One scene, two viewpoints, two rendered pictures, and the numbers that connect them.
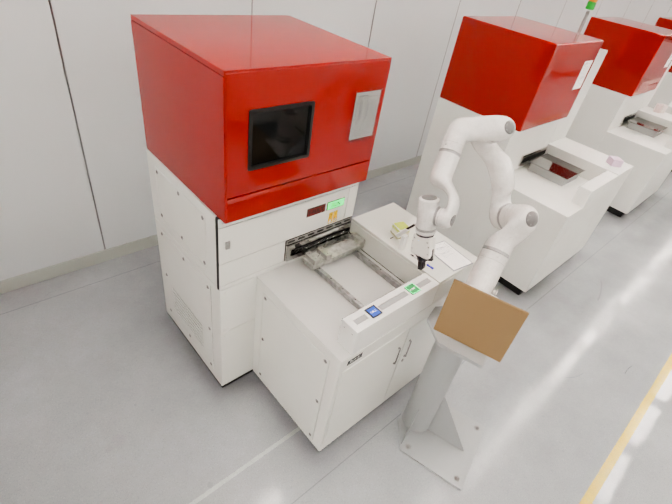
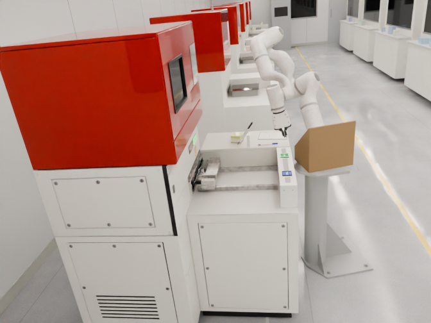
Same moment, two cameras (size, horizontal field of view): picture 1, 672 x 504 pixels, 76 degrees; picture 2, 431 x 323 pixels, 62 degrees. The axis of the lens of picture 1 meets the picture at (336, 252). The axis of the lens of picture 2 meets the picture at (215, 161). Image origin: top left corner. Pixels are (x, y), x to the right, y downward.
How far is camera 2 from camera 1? 1.19 m
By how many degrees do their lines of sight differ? 31
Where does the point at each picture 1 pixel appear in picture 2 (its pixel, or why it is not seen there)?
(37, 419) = not seen: outside the picture
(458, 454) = (351, 255)
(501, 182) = (290, 65)
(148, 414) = not seen: outside the picture
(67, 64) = not seen: outside the picture
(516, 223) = (312, 82)
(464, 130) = (262, 41)
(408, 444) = (328, 271)
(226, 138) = (165, 87)
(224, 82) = (157, 41)
